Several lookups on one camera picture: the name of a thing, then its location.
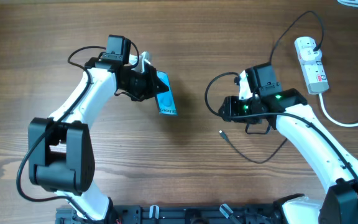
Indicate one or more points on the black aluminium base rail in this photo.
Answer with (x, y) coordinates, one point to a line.
(264, 213)

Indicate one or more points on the white power strip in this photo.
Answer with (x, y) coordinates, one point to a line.
(314, 74)

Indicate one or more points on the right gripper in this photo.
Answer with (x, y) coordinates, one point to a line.
(231, 103)

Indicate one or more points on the Galaxy smartphone with teal screen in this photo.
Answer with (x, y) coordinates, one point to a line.
(165, 101)

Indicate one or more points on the white charger plug adapter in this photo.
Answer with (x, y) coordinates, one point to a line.
(308, 55)

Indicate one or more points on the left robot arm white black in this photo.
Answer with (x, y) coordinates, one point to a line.
(60, 155)

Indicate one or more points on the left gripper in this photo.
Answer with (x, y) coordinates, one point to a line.
(150, 89)

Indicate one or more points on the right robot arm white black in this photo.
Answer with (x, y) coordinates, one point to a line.
(289, 113)

